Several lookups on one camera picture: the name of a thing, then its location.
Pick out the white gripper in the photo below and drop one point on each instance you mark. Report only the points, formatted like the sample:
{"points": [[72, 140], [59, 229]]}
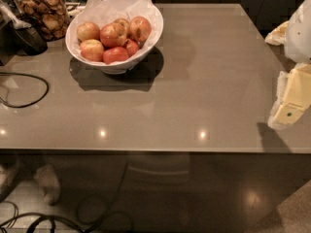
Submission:
{"points": [[299, 33]]}

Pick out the yellow-red apple back right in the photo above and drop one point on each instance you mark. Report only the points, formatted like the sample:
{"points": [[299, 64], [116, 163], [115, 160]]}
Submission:
{"points": [[140, 29]]}

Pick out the yellow-red apple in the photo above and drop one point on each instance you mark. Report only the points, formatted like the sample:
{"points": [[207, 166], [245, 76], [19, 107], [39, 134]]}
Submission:
{"points": [[87, 31], [92, 50], [140, 29]]}

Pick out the small red apple right front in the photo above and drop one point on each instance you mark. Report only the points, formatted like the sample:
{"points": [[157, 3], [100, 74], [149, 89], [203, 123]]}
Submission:
{"points": [[131, 47]]}

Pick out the white bowl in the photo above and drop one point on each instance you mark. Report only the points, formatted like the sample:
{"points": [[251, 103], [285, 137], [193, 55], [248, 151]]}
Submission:
{"points": [[114, 67]]}

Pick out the yellow apple back centre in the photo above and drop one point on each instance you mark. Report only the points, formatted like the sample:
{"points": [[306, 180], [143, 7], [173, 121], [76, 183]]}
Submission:
{"points": [[125, 23]]}

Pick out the yellow-red apple front left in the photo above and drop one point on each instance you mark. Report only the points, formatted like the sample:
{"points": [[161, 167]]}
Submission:
{"points": [[92, 50]]}

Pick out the yellow-red apple back left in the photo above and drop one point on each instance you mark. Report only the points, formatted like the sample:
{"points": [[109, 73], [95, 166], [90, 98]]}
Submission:
{"points": [[87, 31]]}

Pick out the glass jar of dried chips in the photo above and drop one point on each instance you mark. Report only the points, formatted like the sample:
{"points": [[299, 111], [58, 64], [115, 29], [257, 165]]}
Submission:
{"points": [[50, 16]]}

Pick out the white shoe under table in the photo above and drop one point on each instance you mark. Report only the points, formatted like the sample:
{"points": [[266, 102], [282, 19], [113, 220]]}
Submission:
{"points": [[48, 182]]}

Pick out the black appliance with silver handle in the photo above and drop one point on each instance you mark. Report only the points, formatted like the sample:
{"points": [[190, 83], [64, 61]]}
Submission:
{"points": [[26, 36]]}

